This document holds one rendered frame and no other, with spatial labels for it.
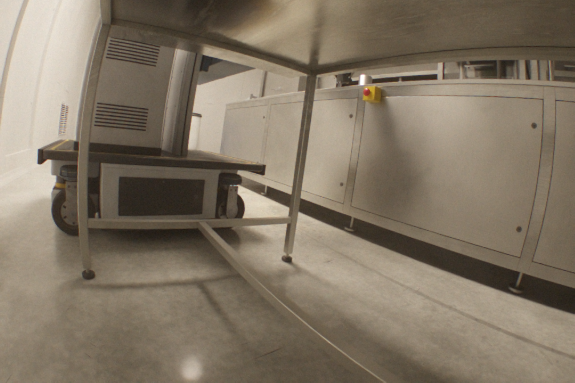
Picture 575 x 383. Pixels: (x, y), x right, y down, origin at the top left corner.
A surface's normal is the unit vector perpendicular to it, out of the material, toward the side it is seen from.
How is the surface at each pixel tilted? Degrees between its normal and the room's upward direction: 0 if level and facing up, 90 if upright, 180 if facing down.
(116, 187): 90
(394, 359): 0
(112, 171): 90
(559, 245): 90
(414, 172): 90
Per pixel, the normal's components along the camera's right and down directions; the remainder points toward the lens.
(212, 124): 0.58, 0.14
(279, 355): 0.13, -0.99
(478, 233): -0.80, -0.06
